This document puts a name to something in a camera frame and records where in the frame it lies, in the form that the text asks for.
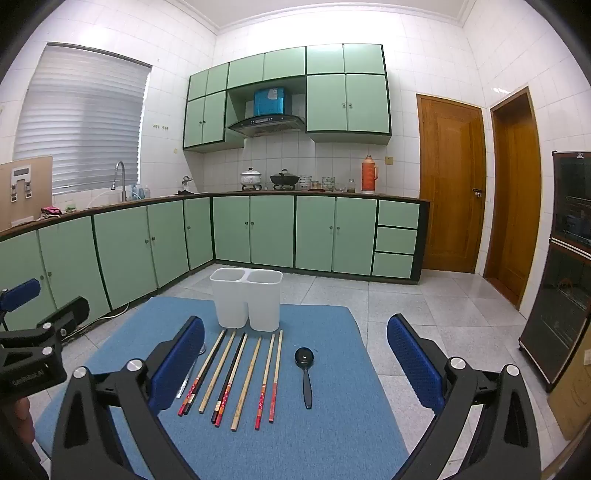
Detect metal kitchen faucet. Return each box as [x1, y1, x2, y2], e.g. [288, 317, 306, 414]
[110, 161, 127, 202]

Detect wooden board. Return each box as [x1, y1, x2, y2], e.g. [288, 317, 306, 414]
[0, 156, 54, 232]

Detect plain wooden chopstick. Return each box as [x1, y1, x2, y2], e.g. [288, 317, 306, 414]
[198, 329, 238, 414]
[231, 336, 262, 433]

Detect black chopstick with gold label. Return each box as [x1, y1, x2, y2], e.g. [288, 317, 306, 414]
[211, 332, 247, 425]

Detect green base cabinets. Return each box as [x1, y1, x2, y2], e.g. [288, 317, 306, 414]
[0, 193, 430, 330]

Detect person's left hand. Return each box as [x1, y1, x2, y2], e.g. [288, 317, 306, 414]
[9, 396, 37, 455]

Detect range hood with blue chimney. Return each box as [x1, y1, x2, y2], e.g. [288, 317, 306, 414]
[227, 86, 306, 138]

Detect green drawer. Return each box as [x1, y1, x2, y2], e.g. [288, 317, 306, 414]
[375, 226, 418, 254]
[372, 252, 415, 280]
[376, 199, 420, 229]

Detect wooden door with handle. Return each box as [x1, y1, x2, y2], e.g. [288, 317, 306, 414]
[416, 93, 486, 274]

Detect blue table cloth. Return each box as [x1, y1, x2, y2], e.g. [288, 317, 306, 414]
[34, 296, 409, 480]

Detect white plastic fixture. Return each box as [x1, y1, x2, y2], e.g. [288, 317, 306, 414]
[10, 167, 33, 202]

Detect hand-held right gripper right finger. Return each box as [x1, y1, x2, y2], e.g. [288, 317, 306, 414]
[387, 314, 542, 480]

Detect dark glass sterilizer cabinet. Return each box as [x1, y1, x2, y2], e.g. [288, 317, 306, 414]
[518, 150, 591, 393]

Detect cardboard box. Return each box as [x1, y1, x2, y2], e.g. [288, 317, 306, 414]
[547, 339, 591, 441]

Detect metal spoon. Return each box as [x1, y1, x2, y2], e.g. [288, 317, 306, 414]
[175, 343, 208, 400]

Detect white window blind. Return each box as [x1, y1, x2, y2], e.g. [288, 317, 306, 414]
[13, 42, 153, 197]

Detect orange thermos flask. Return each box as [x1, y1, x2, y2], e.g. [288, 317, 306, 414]
[361, 155, 379, 193]

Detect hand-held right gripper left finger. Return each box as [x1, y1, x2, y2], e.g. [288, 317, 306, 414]
[50, 315, 207, 480]

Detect black chopstick with red end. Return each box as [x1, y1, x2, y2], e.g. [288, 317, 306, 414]
[183, 329, 228, 415]

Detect wooden chopstick with red end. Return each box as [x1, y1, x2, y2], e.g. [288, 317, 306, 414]
[253, 332, 276, 432]
[269, 329, 284, 424]

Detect light chopstick with orange-red end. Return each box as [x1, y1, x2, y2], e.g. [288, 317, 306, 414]
[215, 332, 249, 425]

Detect plain wooden door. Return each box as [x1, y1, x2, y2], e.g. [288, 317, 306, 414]
[488, 85, 542, 311]

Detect black plastic spoon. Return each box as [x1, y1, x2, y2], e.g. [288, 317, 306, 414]
[294, 348, 315, 410]

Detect white double utensil holder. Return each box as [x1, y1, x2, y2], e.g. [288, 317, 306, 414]
[209, 268, 284, 333]

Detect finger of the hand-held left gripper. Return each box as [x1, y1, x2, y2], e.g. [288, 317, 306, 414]
[0, 278, 41, 313]
[0, 296, 90, 370]

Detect dark red chopstick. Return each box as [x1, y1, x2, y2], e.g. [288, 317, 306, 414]
[178, 329, 226, 414]

